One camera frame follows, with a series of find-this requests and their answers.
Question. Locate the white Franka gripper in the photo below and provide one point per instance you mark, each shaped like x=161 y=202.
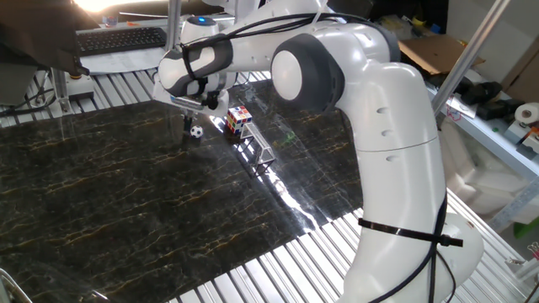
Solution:
x=210 y=103

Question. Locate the small black-white soccer ball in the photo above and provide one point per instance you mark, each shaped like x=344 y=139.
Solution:
x=196 y=131

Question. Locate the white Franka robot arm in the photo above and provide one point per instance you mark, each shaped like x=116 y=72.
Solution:
x=396 y=147

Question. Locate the colourful Rubik's cube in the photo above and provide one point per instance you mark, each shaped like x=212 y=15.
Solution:
x=238 y=120

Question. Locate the white paper sheet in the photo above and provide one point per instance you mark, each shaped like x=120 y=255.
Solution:
x=118 y=65

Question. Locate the black computer keyboard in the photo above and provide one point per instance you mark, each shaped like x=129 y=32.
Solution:
x=120 y=40

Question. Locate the white emergency stop box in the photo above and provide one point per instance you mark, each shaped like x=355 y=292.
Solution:
x=81 y=87

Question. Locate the black marble-pattern mat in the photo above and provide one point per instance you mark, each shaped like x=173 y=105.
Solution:
x=105 y=210

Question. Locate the dark brown cloth cover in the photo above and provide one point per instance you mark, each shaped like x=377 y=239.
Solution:
x=38 y=29

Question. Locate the brown cardboard box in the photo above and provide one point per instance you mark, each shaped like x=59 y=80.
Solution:
x=433 y=52

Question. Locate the black device on shelf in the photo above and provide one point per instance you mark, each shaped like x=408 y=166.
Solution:
x=484 y=91

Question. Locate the white shelf board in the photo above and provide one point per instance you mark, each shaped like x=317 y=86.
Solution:
x=501 y=149

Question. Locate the white paper roll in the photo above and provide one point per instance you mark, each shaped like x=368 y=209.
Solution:
x=528 y=113

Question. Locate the upright aluminium profile post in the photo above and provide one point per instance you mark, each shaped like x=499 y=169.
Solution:
x=173 y=21

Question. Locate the slanted aluminium profile post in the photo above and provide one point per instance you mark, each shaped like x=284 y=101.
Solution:
x=471 y=54

